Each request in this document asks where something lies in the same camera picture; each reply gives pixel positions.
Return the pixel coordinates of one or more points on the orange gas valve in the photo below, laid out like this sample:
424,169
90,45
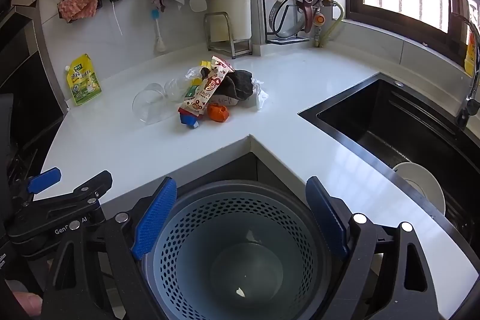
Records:
318,20

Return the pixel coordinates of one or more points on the clear plastic bag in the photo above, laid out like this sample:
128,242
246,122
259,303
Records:
176,85

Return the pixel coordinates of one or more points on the thin white stick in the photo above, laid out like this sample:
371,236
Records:
117,18

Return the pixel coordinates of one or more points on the yellow green spout pouch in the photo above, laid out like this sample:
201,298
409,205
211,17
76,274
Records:
84,84

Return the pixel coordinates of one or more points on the chrome faucet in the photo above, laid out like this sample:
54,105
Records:
467,106

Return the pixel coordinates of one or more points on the white plate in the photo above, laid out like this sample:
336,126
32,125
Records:
423,181

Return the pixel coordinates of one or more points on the clear plastic cup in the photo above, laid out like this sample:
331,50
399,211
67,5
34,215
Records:
148,106

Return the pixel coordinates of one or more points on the metal cutting board holder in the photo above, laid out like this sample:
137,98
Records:
240,50

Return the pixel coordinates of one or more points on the glass pot lid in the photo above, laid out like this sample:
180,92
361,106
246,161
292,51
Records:
288,16

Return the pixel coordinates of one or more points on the orange crumpled wrapper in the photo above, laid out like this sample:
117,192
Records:
217,112

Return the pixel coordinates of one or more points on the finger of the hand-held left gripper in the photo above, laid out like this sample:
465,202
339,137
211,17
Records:
45,180
90,188

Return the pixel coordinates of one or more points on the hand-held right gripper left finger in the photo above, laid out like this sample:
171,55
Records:
155,218

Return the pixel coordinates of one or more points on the printed snack wrapper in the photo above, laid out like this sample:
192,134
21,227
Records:
210,84

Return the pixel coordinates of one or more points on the black lid rack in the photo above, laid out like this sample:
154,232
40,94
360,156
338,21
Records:
285,40

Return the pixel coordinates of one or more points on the crumpled white plastic bag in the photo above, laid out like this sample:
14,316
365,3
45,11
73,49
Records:
258,97

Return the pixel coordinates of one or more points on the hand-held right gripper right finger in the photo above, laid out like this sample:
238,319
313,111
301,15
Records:
326,218

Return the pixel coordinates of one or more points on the dark grey cloth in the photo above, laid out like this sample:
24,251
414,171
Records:
240,84

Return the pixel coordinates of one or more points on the dark kitchen appliance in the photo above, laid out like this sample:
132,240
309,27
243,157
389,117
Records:
22,80

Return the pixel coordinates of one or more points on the black kitchen sink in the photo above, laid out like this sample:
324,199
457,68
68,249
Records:
375,125

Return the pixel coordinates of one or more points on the pink dish cloth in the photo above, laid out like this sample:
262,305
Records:
78,5

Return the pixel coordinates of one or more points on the grey perforated trash bin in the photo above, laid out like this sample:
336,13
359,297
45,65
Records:
243,248

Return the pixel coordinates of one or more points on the green and white carton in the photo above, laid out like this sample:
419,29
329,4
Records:
192,90

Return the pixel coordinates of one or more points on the yellow detergent bottle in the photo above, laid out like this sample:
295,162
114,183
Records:
470,57

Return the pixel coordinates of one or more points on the person's left hand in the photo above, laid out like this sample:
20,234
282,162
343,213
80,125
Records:
28,303

